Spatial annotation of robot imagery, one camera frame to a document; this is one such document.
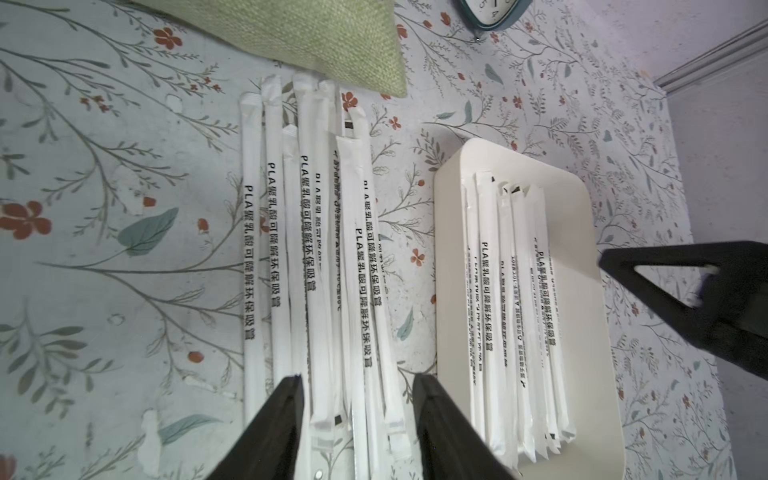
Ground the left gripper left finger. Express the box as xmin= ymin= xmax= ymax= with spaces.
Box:
xmin=207 ymin=376 xmax=304 ymax=480

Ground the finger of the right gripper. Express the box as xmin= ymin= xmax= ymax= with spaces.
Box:
xmin=599 ymin=241 xmax=767 ymax=379

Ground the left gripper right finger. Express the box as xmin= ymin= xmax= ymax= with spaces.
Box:
xmin=413 ymin=374 xmax=513 ymax=479

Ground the white storage tray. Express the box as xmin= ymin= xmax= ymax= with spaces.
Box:
xmin=434 ymin=138 xmax=625 ymax=479

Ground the wrapped straw left pile edge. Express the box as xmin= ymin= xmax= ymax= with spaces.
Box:
xmin=348 ymin=107 xmax=414 ymax=461

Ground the wrapped straw left pile short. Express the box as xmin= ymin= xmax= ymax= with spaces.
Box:
xmin=336 ymin=136 xmax=386 ymax=479

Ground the teal alarm clock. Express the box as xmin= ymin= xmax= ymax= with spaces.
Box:
xmin=457 ymin=0 xmax=533 ymax=32

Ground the green pillow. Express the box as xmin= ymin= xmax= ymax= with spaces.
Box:
xmin=140 ymin=0 xmax=407 ymax=98

